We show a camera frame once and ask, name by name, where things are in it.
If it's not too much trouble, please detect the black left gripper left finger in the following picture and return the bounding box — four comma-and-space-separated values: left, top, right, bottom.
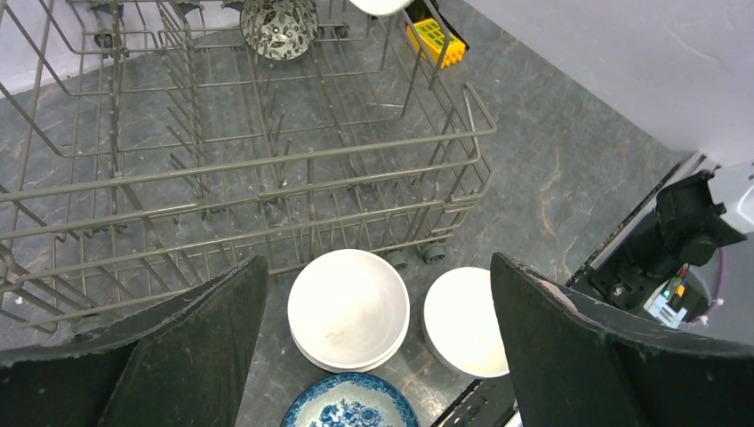
1, 255, 269, 426

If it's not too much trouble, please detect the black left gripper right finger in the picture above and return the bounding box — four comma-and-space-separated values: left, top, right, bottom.
490, 253, 753, 426

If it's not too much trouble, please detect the grey wire dish rack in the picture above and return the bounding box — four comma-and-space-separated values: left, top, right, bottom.
1, 1, 496, 347

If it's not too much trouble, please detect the floral brown patterned bowl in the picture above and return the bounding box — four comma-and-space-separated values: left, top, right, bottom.
239, 0, 319, 61

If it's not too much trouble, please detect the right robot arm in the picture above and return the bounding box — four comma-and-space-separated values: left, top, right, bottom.
490, 171, 753, 426

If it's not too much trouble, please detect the blue floral bowl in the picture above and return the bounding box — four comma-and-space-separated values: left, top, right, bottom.
281, 373, 420, 427

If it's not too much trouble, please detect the yellow block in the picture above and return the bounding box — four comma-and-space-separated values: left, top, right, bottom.
405, 18, 467, 68

